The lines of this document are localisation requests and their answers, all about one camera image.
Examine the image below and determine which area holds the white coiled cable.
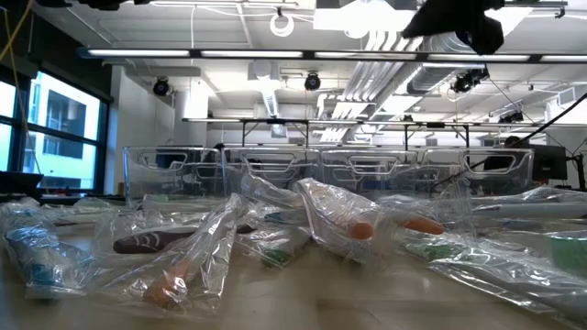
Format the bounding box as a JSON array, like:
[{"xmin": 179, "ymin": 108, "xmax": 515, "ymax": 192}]
[{"xmin": 269, "ymin": 12, "xmax": 295, "ymax": 39}]

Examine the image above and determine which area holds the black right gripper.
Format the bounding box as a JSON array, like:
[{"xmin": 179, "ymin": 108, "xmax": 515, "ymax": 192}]
[{"xmin": 401, "ymin": 0, "xmax": 505, "ymax": 56}]

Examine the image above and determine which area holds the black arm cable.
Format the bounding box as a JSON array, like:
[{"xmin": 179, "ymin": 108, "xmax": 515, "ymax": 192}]
[{"xmin": 430, "ymin": 91, "xmax": 587, "ymax": 189}]

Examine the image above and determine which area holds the black computer monitor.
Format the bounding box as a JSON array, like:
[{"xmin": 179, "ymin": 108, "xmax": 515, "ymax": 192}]
[{"xmin": 531, "ymin": 144, "xmax": 569, "ymax": 182}]

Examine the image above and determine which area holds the white ceiling pipe bundle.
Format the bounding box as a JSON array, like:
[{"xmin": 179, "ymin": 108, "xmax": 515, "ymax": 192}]
[{"xmin": 316, "ymin": 27, "xmax": 426, "ymax": 143}]

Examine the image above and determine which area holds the purple white toothbrush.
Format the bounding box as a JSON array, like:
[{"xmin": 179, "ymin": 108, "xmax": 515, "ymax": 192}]
[
  {"xmin": 112, "ymin": 226, "xmax": 258, "ymax": 256},
  {"xmin": 470, "ymin": 185, "xmax": 587, "ymax": 220}
]

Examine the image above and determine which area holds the large window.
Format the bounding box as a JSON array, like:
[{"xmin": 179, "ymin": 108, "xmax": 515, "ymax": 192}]
[{"xmin": 0, "ymin": 68, "xmax": 110, "ymax": 196}]

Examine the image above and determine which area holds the clear plastic bin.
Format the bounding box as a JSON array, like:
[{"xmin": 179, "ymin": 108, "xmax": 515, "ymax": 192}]
[
  {"xmin": 122, "ymin": 146, "xmax": 227, "ymax": 207},
  {"xmin": 415, "ymin": 147, "xmax": 536, "ymax": 198},
  {"xmin": 222, "ymin": 147, "xmax": 322, "ymax": 203},
  {"xmin": 318, "ymin": 148, "xmax": 421, "ymax": 201}
]

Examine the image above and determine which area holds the long overhead light bar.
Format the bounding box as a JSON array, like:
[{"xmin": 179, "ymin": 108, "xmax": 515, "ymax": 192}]
[{"xmin": 77, "ymin": 45, "xmax": 587, "ymax": 65}]

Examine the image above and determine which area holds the white ceiling duct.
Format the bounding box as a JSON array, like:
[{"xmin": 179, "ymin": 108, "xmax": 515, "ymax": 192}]
[{"xmin": 247, "ymin": 59, "xmax": 282, "ymax": 118}]

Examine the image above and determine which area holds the person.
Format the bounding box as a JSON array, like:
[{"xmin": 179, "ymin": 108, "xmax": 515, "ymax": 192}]
[{"xmin": 483, "ymin": 135, "xmax": 528, "ymax": 171}]

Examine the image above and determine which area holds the yellow hanging cable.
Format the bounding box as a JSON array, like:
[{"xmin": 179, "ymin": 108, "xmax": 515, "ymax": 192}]
[{"xmin": 0, "ymin": 0, "xmax": 47, "ymax": 189}]

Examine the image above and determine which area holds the silver ventilation duct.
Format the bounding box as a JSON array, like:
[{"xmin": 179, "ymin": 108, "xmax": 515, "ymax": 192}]
[{"xmin": 405, "ymin": 31, "xmax": 487, "ymax": 95}]

